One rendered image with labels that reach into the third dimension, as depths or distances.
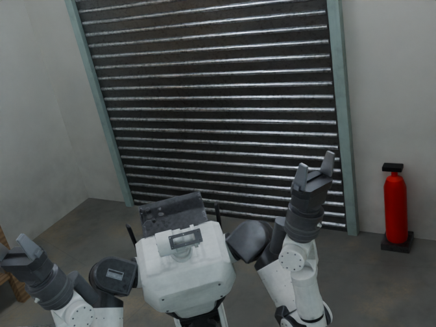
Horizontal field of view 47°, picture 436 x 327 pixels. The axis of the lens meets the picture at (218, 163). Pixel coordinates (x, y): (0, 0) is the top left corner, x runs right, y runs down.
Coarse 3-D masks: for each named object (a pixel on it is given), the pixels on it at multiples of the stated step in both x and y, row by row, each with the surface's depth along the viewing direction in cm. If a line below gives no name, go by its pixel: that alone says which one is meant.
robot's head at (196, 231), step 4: (192, 224) 137; (196, 228) 136; (184, 232) 133; (188, 232) 133; (192, 232) 133; (196, 232) 133; (200, 232) 133; (172, 236) 133; (176, 236) 133; (180, 236) 133; (196, 236) 133; (200, 236) 133; (172, 240) 133; (196, 240) 133; (200, 240) 133; (172, 244) 133; (180, 244) 133; (184, 244) 133; (188, 244) 133; (192, 244) 133; (172, 248) 132
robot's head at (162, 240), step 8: (160, 232) 136; (168, 232) 135; (176, 232) 136; (160, 240) 134; (168, 240) 134; (176, 240) 134; (184, 240) 135; (192, 240) 135; (160, 248) 134; (168, 248) 134; (176, 248) 135; (184, 248) 138; (160, 256) 135; (176, 256) 139; (184, 256) 140
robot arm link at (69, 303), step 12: (72, 276) 122; (72, 288) 120; (84, 288) 124; (60, 300) 117; (72, 300) 120; (84, 300) 122; (96, 300) 126; (60, 312) 119; (72, 312) 117; (84, 312) 119; (72, 324) 118; (84, 324) 120
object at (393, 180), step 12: (384, 168) 321; (396, 168) 317; (396, 180) 320; (384, 192) 328; (396, 192) 320; (396, 204) 324; (396, 216) 328; (396, 228) 332; (384, 240) 343; (396, 240) 336; (408, 240) 338; (408, 252) 333
